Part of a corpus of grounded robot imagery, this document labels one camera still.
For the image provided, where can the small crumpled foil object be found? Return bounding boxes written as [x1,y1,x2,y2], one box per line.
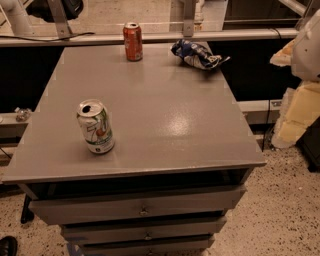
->
[15,107,32,122]

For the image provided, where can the black bag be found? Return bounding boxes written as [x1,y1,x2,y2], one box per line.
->
[26,0,84,23]

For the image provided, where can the middle grey drawer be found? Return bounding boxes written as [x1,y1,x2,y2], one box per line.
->
[62,216,226,245]

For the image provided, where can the black shoe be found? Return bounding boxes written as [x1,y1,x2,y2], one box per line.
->
[0,236,18,256]

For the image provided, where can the grey drawer cabinet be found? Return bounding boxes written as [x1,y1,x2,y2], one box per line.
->
[1,42,268,256]

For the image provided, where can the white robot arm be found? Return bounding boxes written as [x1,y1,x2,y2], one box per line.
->
[270,10,320,148]

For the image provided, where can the black cable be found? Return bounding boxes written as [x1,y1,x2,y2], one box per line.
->
[0,31,96,43]

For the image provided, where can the grey drawer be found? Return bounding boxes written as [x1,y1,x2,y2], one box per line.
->
[62,216,226,245]
[29,185,246,225]
[81,235,213,256]

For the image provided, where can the bottom grey drawer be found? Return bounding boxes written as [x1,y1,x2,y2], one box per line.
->
[81,235,213,256]

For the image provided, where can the white green 7up can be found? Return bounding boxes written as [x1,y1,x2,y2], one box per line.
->
[77,99,115,154]

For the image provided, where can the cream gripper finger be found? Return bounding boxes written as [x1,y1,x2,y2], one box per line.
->
[271,81,320,148]
[270,40,295,67]

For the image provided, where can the orange soda can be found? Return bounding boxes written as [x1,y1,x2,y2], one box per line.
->
[123,22,143,61]

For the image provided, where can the grey metal rail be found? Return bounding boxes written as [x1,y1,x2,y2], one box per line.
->
[0,28,298,47]

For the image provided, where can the crumpled blue chip bag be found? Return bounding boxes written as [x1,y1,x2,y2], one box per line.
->
[171,39,230,70]

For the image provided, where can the grey metal bracket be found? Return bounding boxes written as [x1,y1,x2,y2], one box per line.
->
[169,0,197,37]

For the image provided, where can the white pipe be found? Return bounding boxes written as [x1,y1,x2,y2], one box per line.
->
[0,0,34,36]

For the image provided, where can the top grey drawer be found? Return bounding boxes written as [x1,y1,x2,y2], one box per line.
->
[29,185,246,225]

